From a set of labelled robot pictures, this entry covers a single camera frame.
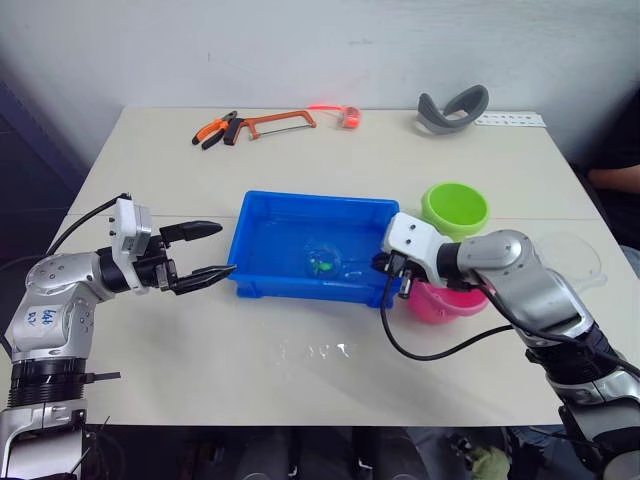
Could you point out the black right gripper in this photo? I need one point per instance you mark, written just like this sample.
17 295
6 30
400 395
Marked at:
407 272

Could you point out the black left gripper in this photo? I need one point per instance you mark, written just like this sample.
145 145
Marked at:
152 267

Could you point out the green toy fish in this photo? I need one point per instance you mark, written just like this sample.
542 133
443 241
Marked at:
322 266

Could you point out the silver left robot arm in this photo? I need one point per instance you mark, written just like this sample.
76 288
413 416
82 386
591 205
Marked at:
47 310

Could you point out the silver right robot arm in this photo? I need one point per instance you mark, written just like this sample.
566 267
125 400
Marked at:
530 290

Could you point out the pink plastic bucket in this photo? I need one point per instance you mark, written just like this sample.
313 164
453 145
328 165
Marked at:
435 302

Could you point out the blue plastic tub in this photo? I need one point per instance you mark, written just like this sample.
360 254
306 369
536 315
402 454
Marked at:
280 250

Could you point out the green plastic bucket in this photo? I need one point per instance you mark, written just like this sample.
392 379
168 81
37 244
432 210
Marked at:
457 207

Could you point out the clear plastic cup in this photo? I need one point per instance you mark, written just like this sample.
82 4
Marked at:
575 255

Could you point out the orange black pliers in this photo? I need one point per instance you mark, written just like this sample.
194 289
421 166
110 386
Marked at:
212 131

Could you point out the orange hacksaw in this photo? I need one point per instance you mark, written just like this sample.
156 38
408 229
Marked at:
272 121

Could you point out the white perforated strip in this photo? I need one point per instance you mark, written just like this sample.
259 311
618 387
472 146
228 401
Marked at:
510 119

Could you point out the person in dark clothing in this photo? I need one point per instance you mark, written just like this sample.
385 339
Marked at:
615 150

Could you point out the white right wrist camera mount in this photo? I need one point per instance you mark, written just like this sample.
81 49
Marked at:
412 237

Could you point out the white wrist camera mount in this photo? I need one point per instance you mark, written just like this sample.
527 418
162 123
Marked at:
412 237
127 227

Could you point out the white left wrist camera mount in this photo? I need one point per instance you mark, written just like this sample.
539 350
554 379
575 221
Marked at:
127 227

